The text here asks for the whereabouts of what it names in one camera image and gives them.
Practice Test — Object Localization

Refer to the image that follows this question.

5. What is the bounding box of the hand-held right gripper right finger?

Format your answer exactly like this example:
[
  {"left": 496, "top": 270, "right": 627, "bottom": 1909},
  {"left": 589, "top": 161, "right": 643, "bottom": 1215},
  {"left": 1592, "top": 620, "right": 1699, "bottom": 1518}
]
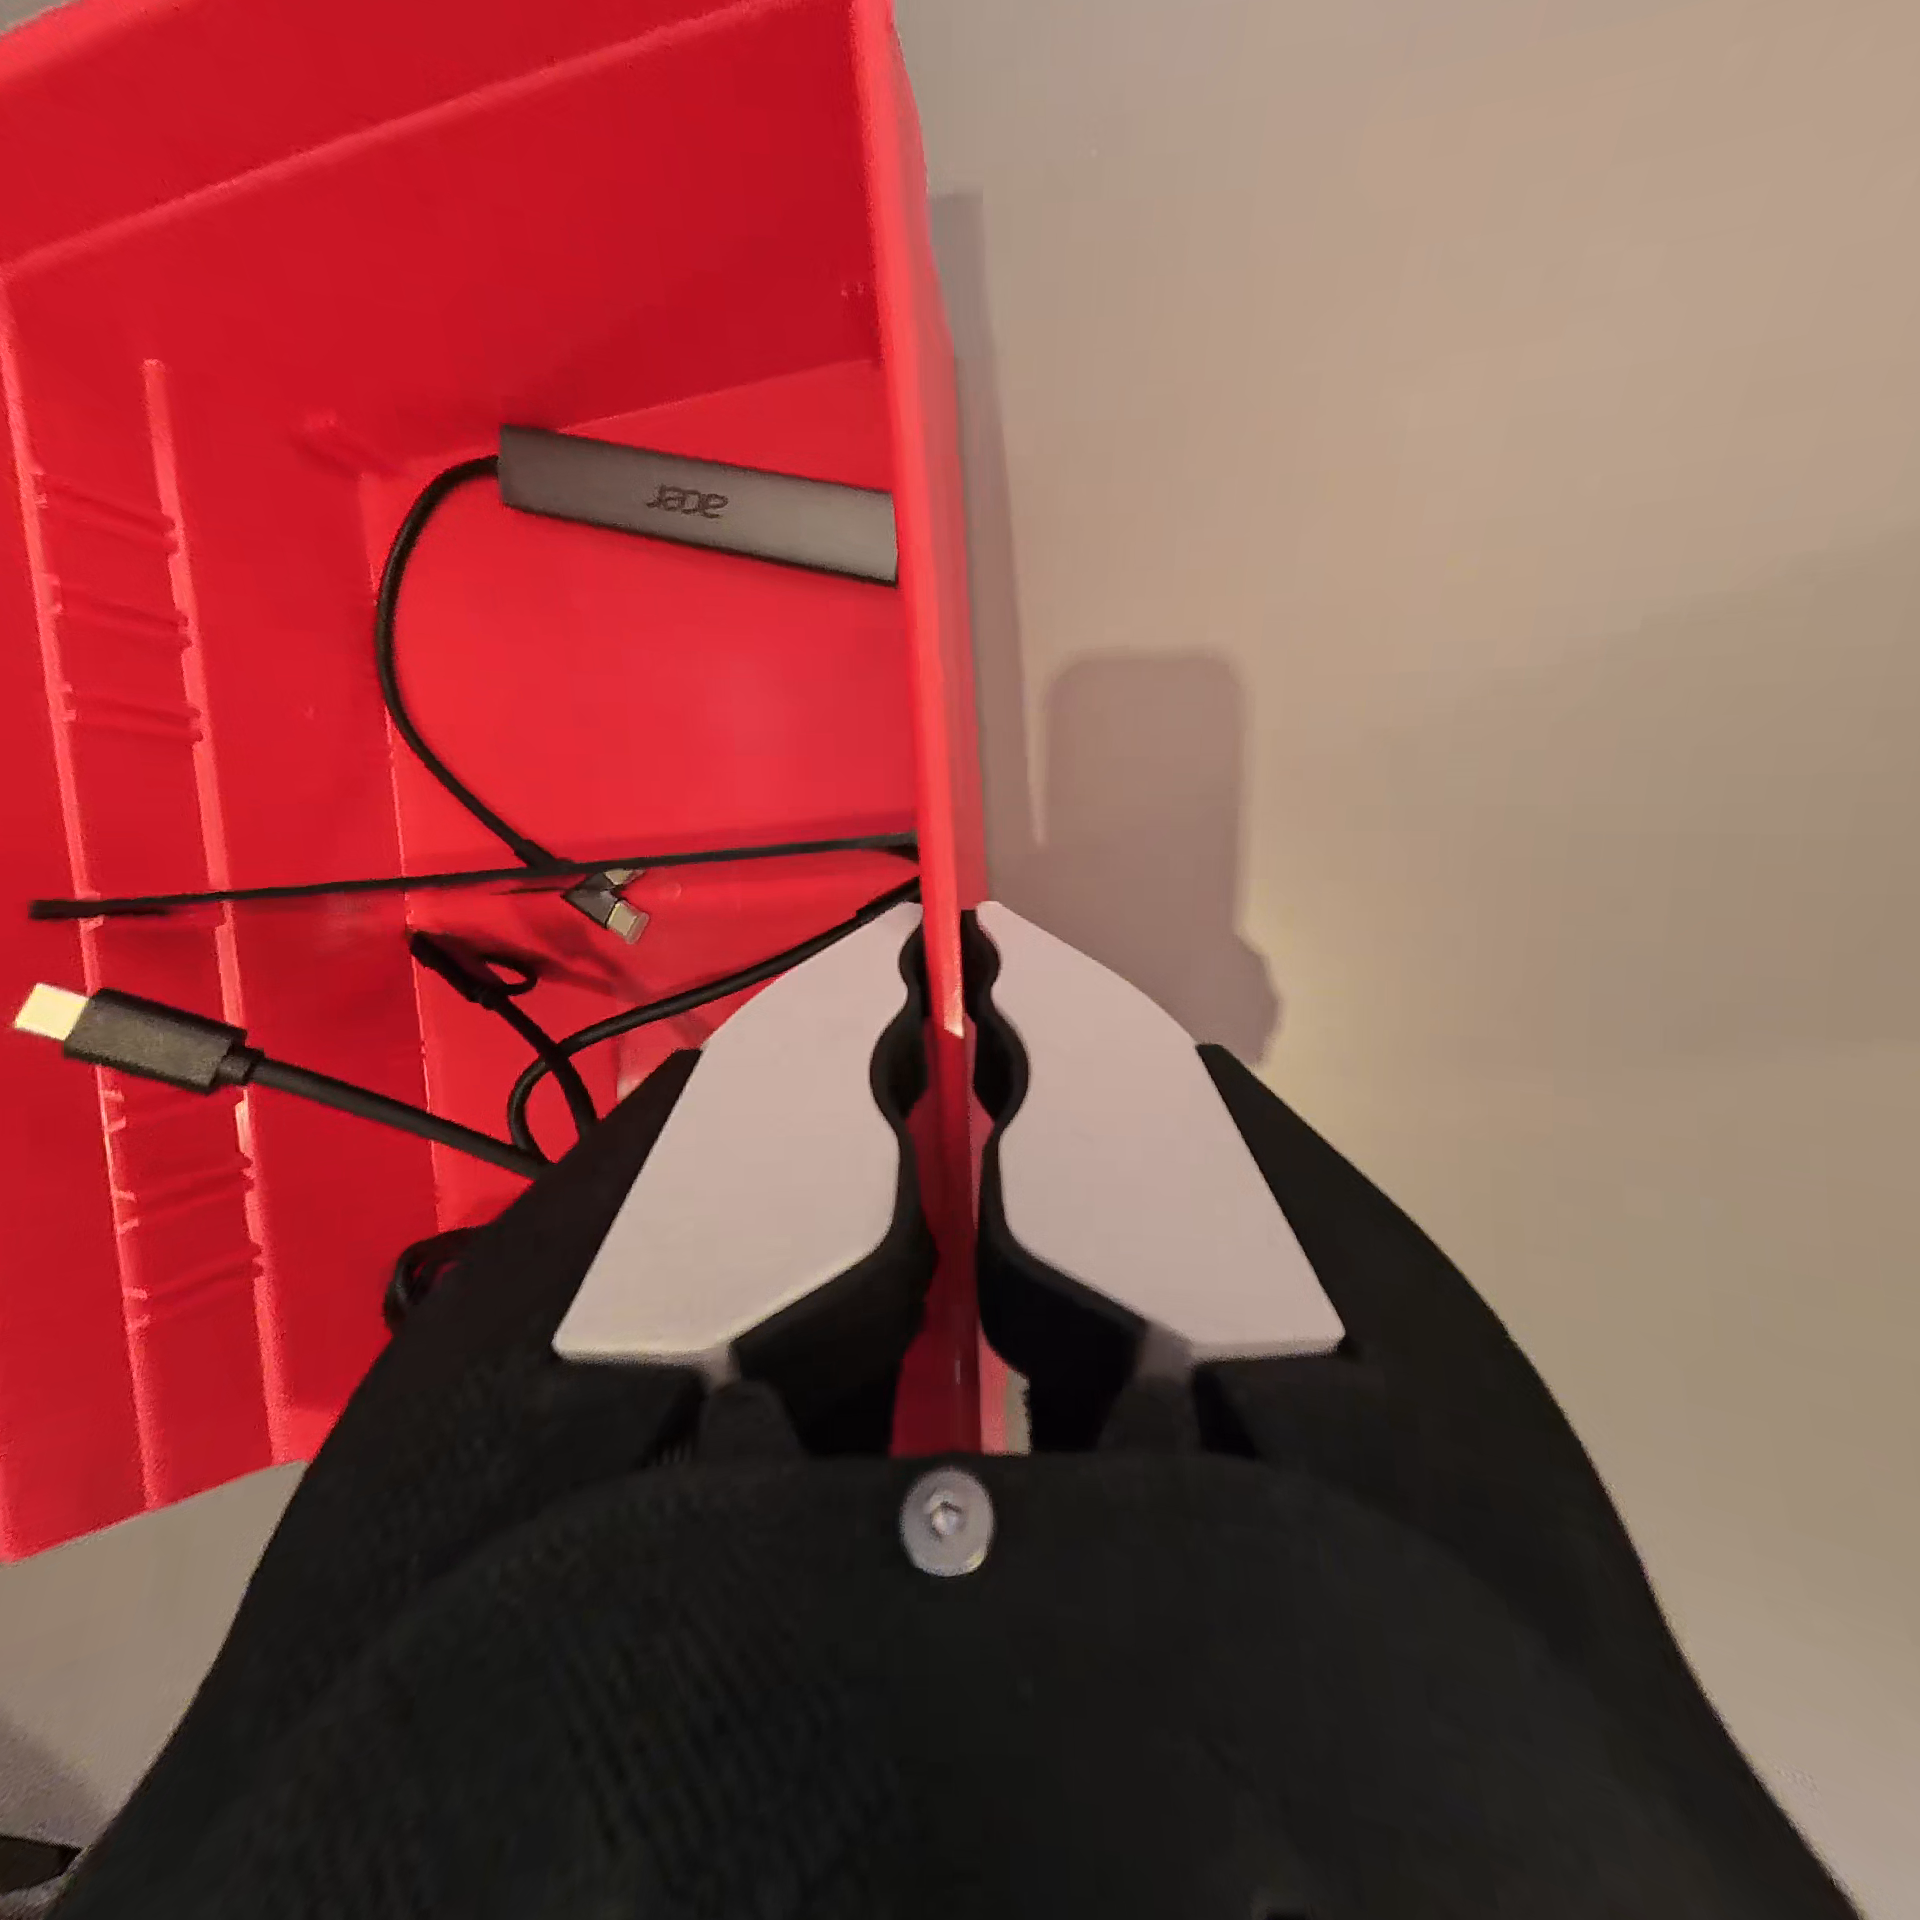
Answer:
[{"left": 959, "top": 905, "right": 1343, "bottom": 1449}]

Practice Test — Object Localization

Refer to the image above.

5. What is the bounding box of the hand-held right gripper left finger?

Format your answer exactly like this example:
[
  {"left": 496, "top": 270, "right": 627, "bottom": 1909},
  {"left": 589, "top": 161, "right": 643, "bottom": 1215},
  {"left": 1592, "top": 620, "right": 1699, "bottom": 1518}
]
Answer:
[{"left": 553, "top": 905, "right": 943, "bottom": 1449}]

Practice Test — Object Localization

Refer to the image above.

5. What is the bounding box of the black hub cable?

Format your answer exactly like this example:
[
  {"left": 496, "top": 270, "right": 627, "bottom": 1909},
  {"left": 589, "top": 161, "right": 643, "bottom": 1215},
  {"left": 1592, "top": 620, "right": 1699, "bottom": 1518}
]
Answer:
[{"left": 374, "top": 454, "right": 656, "bottom": 947}]

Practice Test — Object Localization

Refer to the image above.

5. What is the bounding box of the red plastic bin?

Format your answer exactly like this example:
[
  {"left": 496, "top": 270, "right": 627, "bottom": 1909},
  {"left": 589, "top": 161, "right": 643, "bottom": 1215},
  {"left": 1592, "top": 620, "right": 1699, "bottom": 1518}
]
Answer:
[{"left": 0, "top": 0, "right": 996, "bottom": 1566}]

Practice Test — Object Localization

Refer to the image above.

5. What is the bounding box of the looped black cable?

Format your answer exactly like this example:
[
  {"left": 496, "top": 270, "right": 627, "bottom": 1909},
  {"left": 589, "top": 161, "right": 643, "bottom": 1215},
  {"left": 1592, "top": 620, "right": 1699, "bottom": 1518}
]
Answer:
[{"left": 504, "top": 880, "right": 923, "bottom": 1164}]

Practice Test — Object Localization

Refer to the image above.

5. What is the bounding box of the thin straight black cable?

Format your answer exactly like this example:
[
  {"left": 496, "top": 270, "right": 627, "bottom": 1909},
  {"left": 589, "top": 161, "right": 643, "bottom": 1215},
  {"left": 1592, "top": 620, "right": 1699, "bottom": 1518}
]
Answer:
[{"left": 29, "top": 832, "right": 919, "bottom": 923}]

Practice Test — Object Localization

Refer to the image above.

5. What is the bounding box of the black-plug usb-c cable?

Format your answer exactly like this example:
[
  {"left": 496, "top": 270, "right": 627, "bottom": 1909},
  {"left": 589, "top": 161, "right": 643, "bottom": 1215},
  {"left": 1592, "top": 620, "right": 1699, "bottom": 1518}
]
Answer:
[{"left": 11, "top": 981, "right": 547, "bottom": 1177}]

